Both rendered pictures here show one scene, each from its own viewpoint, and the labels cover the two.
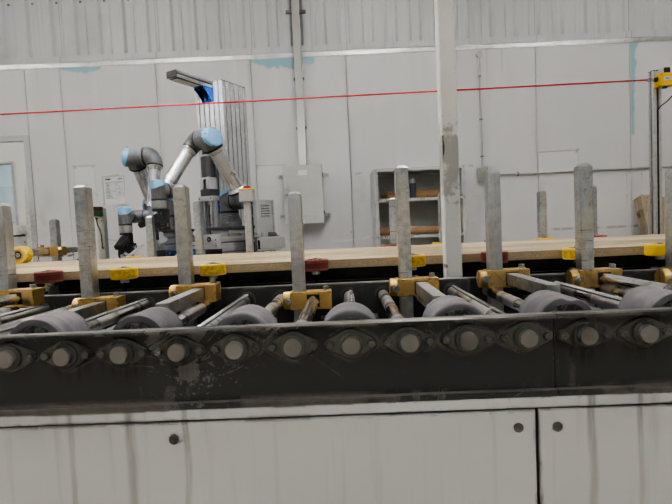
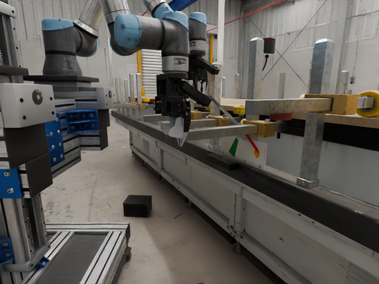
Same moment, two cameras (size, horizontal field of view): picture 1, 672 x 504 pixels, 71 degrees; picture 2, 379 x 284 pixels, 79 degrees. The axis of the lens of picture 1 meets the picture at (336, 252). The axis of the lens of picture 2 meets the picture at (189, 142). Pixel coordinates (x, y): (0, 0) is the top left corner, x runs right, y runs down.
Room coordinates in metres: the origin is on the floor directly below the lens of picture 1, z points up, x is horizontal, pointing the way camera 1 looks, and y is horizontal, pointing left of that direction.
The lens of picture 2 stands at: (3.09, 1.84, 0.98)
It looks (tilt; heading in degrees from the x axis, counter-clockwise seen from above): 13 degrees down; 240
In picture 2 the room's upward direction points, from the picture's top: straight up
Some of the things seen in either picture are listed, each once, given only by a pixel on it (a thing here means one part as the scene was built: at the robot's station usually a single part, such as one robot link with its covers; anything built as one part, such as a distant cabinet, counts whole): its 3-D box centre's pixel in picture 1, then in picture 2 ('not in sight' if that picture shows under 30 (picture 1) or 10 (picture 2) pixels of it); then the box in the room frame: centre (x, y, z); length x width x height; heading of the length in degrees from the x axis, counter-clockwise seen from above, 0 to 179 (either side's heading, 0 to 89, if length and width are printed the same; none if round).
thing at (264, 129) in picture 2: not in sight; (256, 127); (2.45, 1.22, 0.85); 0.13 x 0.06 x 0.05; 89
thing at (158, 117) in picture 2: not in sight; (182, 116); (2.51, 0.74, 0.84); 0.43 x 0.03 x 0.04; 179
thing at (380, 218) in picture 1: (418, 245); not in sight; (4.85, -0.85, 0.78); 0.90 x 0.45 x 1.55; 90
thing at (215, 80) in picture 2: (152, 262); (215, 115); (2.44, 0.95, 0.87); 0.03 x 0.03 x 0.48; 89
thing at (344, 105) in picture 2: (52, 251); (325, 103); (2.46, 1.47, 0.95); 0.13 x 0.06 x 0.05; 89
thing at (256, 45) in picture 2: (104, 253); (252, 106); (2.45, 1.20, 0.92); 0.03 x 0.03 x 0.48; 89
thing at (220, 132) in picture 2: not in sight; (240, 130); (2.54, 1.24, 0.84); 0.43 x 0.03 x 0.04; 179
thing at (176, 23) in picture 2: (125, 216); (173, 36); (2.79, 1.23, 1.13); 0.09 x 0.08 x 0.11; 1
